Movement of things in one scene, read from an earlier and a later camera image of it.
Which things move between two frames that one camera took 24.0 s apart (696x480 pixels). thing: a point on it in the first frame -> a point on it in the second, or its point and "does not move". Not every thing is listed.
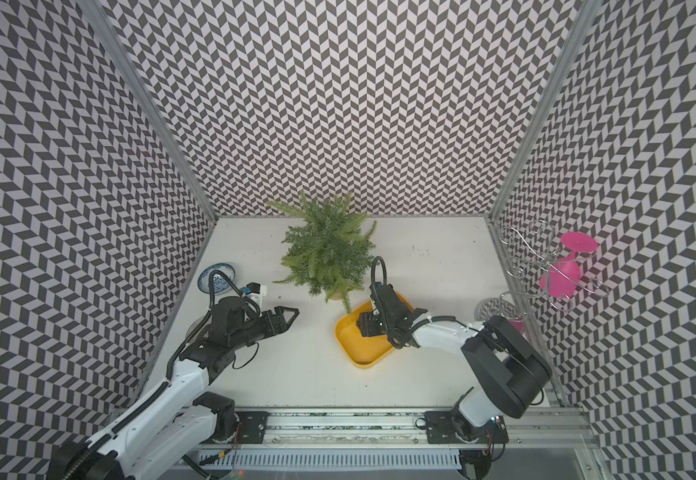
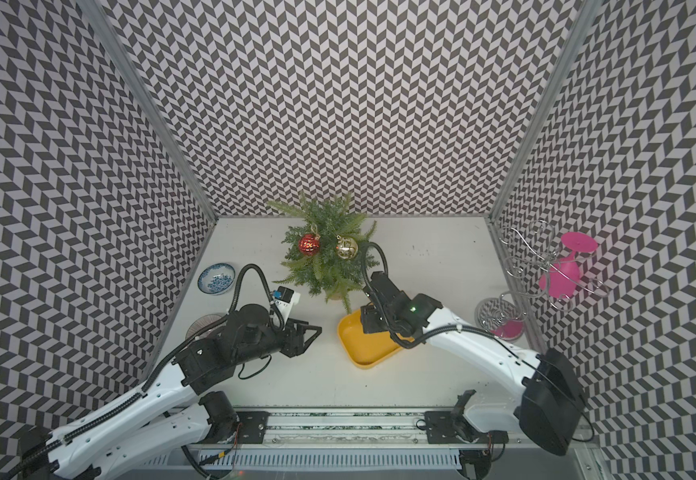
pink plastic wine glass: (561, 279) does not move
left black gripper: (280, 319) -> (295, 337)
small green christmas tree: (329, 251) does not move
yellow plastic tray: (363, 351) does not move
